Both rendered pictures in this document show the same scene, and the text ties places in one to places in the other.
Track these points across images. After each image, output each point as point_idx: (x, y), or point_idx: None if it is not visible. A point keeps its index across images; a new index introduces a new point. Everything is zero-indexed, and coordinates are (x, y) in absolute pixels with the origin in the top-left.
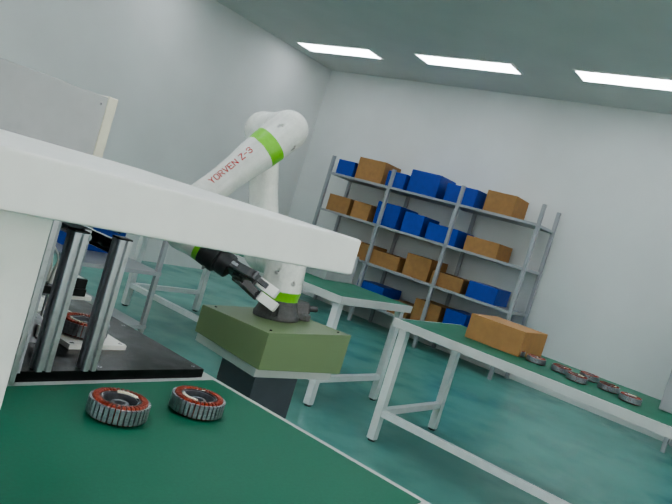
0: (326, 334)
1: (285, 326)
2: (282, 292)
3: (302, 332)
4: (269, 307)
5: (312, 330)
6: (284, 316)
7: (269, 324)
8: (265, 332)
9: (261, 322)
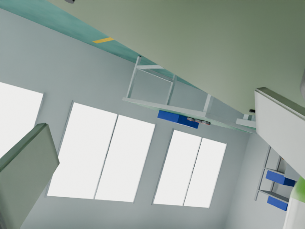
0: (204, 90)
1: (216, 54)
2: (294, 199)
3: (167, 62)
4: (266, 101)
5: (226, 86)
6: (302, 95)
7: (197, 20)
8: None
9: (213, 1)
